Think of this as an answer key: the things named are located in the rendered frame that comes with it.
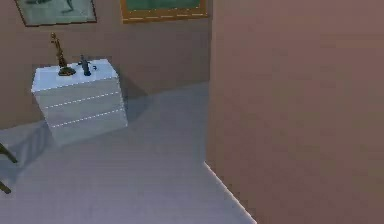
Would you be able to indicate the bronze figure statue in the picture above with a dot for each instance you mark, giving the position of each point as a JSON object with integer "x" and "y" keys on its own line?
{"x": 61, "y": 57}

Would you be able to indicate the white chest of drawers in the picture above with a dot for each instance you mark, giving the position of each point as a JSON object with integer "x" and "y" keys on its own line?
{"x": 83, "y": 103}

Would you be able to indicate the gold framed green picture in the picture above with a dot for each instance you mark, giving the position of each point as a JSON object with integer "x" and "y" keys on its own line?
{"x": 163, "y": 10}

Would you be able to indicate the dark blue small figurine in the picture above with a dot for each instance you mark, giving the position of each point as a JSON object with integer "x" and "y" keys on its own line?
{"x": 86, "y": 66}

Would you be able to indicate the dark framed grey picture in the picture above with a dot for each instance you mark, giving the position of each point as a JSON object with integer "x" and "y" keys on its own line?
{"x": 56, "y": 11}

